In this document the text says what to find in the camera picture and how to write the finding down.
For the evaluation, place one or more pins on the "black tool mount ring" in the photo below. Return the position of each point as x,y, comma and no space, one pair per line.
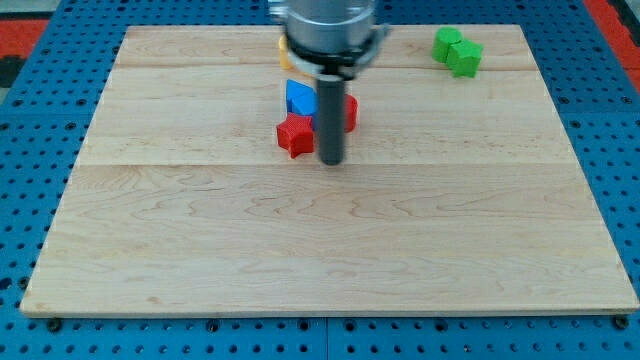
346,64

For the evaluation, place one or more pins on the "grey cylindrical pointer rod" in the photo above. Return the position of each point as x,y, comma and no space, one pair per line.
330,118

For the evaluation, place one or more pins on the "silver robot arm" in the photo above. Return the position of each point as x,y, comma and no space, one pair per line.
334,41

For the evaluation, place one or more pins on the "red star block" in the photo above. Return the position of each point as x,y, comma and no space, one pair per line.
295,134

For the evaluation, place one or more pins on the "green star block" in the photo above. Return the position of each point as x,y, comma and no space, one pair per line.
464,58

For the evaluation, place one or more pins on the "red round block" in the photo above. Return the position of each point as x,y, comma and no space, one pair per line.
351,113

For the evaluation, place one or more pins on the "blue block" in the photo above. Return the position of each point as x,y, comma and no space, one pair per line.
300,98

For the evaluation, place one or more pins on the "yellow block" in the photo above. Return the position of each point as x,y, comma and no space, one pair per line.
284,58

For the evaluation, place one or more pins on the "green cylinder block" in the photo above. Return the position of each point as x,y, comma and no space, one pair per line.
445,38

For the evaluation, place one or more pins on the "wooden board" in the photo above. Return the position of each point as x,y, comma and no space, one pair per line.
456,197

